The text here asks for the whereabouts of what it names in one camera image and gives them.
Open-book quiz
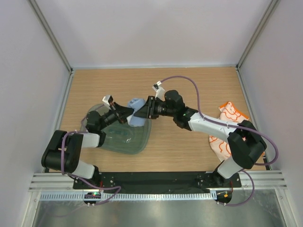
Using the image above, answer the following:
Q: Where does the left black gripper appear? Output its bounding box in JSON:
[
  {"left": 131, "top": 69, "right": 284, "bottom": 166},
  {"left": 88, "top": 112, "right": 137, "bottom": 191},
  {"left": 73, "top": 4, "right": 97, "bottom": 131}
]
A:
[{"left": 98, "top": 103, "right": 138, "bottom": 131}]

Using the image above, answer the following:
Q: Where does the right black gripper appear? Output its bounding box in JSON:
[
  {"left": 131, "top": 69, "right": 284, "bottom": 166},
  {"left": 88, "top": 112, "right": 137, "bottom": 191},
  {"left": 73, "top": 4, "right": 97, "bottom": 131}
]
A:
[{"left": 134, "top": 97, "right": 175, "bottom": 121}]

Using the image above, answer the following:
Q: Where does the blue bear towel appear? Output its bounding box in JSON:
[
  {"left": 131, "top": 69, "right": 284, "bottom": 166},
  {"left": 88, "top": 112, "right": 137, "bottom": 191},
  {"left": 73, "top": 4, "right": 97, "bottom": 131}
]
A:
[{"left": 125, "top": 97, "right": 147, "bottom": 128}]

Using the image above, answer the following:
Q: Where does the translucent blue plastic bin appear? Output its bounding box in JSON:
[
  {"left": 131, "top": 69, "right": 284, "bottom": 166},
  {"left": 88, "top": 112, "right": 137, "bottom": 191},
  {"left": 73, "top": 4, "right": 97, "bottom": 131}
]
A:
[{"left": 80, "top": 99, "right": 152, "bottom": 155}]

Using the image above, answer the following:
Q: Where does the orange and white towel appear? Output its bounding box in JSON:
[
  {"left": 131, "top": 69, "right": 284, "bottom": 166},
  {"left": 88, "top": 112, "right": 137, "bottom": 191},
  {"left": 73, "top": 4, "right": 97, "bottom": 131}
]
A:
[{"left": 208, "top": 101, "right": 266, "bottom": 161}]

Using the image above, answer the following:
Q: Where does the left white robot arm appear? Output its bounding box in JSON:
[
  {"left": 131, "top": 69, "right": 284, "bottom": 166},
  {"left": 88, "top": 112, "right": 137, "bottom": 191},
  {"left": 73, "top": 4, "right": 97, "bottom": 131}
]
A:
[{"left": 41, "top": 102, "right": 134, "bottom": 189}]

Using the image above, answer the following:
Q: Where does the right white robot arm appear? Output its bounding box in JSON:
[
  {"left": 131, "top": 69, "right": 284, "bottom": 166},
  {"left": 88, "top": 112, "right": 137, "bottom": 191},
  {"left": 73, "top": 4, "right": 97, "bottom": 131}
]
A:
[{"left": 134, "top": 90, "right": 267, "bottom": 187}]

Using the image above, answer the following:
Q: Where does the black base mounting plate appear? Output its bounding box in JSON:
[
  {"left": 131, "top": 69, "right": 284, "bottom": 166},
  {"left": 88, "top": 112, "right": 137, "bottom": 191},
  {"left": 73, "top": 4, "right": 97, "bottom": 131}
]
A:
[{"left": 88, "top": 171, "right": 241, "bottom": 194}]

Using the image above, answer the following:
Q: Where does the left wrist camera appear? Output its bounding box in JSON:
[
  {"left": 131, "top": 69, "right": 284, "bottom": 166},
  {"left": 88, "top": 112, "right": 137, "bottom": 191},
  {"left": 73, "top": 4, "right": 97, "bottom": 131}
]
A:
[{"left": 102, "top": 95, "right": 116, "bottom": 110}]

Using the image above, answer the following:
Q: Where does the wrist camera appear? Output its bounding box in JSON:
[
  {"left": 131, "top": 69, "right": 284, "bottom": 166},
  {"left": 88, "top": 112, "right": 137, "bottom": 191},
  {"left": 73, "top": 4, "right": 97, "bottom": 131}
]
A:
[
  {"left": 152, "top": 81, "right": 165, "bottom": 98},
  {"left": 102, "top": 95, "right": 116, "bottom": 110}
]

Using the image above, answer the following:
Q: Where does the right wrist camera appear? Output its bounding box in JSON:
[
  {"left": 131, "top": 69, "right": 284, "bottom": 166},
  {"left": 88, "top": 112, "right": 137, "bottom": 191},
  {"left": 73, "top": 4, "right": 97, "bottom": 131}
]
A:
[{"left": 152, "top": 81, "right": 165, "bottom": 98}]

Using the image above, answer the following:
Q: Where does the white slotted cable duct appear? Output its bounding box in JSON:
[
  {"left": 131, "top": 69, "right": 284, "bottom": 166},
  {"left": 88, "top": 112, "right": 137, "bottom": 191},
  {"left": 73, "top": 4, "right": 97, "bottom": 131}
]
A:
[{"left": 40, "top": 191, "right": 217, "bottom": 202}]

